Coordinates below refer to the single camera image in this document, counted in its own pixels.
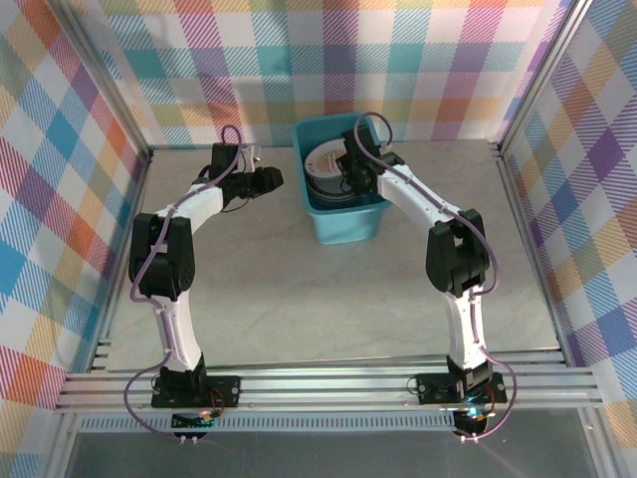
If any white plate green rim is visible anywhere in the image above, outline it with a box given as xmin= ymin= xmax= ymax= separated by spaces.
xmin=304 ymin=171 xmax=360 ymax=209

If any teal plastic bin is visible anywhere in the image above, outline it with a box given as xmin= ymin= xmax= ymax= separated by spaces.
xmin=291 ymin=113 xmax=390 ymax=246

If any small controller board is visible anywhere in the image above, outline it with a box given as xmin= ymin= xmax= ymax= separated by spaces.
xmin=453 ymin=405 xmax=494 ymax=442
xmin=170 ymin=410 xmax=216 ymax=444

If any aluminium side rail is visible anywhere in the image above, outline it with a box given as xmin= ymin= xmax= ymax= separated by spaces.
xmin=88 ymin=148 xmax=154 ymax=373
xmin=494 ymin=142 xmax=569 ymax=367

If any aluminium corner post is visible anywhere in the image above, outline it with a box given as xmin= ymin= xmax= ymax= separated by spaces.
xmin=496 ymin=0 xmax=597 ymax=155
xmin=47 ymin=0 xmax=154 ymax=161

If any long aluminium frame rail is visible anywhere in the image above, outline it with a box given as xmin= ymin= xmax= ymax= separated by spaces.
xmin=53 ymin=366 xmax=607 ymax=415

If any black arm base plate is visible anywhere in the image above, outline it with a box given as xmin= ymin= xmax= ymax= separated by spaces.
xmin=150 ymin=375 xmax=242 ymax=410
xmin=415 ymin=370 xmax=509 ymax=405

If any white slotted cable duct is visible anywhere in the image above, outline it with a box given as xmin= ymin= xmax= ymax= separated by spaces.
xmin=78 ymin=415 xmax=462 ymax=433

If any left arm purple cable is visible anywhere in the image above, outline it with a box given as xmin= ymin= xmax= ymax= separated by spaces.
xmin=122 ymin=123 xmax=248 ymax=444

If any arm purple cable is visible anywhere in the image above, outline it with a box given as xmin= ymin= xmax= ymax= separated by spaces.
xmin=122 ymin=123 xmax=248 ymax=444
xmin=352 ymin=112 xmax=522 ymax=442

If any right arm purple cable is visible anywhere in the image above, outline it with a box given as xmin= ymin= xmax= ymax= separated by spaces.
xmin=352 ymin=112 xmax=522 ymax=442

